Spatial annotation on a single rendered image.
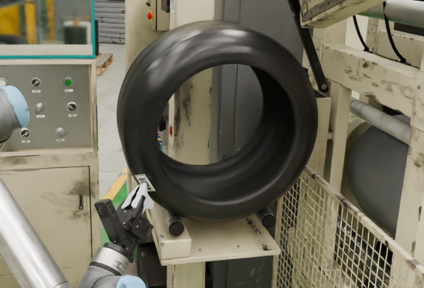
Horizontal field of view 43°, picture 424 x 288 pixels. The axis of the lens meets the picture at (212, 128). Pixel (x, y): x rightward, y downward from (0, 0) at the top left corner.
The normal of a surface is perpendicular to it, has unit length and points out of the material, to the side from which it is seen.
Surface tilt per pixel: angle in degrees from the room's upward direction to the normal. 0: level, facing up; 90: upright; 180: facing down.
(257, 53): 80
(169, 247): 90
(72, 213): 90
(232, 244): 0
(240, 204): 100
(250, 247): 0
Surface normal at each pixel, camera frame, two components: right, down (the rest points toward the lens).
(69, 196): 0.24, 0.29
